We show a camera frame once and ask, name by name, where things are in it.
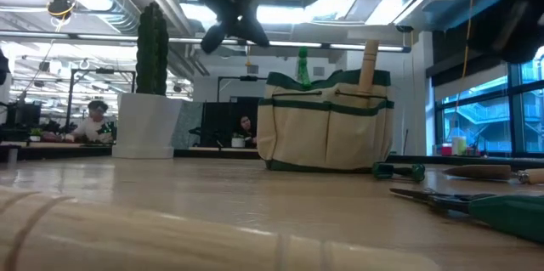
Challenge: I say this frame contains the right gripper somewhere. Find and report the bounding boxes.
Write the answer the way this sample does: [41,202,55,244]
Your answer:
[462,0,544,63]

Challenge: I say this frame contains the green plastic spray bottle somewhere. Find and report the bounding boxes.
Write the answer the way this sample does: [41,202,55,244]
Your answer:
[297,46,312,88]

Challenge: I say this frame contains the cream canvas gardening bag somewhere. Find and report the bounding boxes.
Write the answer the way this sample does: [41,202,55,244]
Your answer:
[257,69,395,174]

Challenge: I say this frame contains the blue transplanter wooden handle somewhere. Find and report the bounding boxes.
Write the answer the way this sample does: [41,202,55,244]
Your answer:
[443,164,544,185]

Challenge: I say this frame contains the green handled pruning shears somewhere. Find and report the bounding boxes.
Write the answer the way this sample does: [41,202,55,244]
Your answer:
[371,161,427,182]
[389,187,544,245]

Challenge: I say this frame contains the tall dark green cactus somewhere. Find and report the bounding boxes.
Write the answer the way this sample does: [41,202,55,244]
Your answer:
[135,1,170,96]

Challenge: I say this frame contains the dark partition screen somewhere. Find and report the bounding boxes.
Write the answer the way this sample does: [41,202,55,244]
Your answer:
[199,95,267,149]

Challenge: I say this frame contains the person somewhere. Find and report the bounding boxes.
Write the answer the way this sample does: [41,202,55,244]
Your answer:
[63,99,116,144]
[235,114,259,147]

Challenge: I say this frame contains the small plant white pot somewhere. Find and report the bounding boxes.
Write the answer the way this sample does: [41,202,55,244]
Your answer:
[230,132,247,150]

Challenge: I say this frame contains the white hexagonal planter pot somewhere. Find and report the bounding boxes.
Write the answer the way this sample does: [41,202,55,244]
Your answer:
[111,92,184,161]

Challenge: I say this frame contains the pale yellow cup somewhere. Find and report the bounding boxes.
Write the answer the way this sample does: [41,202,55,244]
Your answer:
[451,136,468,156]

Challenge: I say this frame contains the black computer monitor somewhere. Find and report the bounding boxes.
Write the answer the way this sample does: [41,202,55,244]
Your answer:
[6,103,43,130]

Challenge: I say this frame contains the black metal gantry frame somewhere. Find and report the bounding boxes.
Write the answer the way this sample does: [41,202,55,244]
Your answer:
[216,74,269,102]
[65,68,137,130]

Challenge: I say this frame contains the yellow extension cable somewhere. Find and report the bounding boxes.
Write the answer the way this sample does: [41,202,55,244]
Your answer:
[453,0,476,113]

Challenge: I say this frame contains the silver ceiling ventilation duct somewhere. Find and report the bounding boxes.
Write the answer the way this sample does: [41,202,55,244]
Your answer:
[37,0,144,37]

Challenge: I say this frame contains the black ceiling cable reel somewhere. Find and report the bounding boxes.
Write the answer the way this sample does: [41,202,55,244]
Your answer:
[45,0,78,21]

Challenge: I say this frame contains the hand rake wooden handle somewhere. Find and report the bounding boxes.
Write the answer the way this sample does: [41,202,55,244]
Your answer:
[0,185,443,271]

